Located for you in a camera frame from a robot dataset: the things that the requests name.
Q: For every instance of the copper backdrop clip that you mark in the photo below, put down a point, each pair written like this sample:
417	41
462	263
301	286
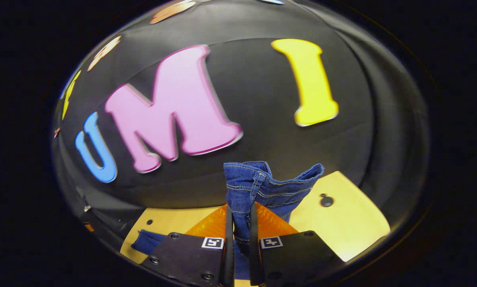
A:
56	132

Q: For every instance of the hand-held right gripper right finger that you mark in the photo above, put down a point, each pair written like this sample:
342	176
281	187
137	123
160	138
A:
255	259

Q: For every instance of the blue jeans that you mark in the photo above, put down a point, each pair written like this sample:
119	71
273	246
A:
250	183

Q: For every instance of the black backdrop cloth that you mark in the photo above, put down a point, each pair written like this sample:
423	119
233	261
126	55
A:
254	99

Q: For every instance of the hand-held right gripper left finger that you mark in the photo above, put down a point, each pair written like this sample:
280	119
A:
228	259

